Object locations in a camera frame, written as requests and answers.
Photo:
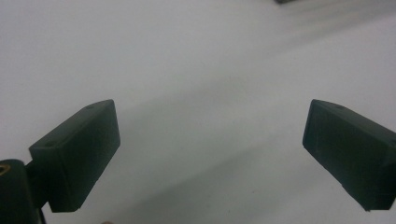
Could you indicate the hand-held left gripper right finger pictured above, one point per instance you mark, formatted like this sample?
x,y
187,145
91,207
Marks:
x,y
351,152

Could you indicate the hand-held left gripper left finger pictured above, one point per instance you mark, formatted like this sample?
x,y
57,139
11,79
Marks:
x,y
77,155

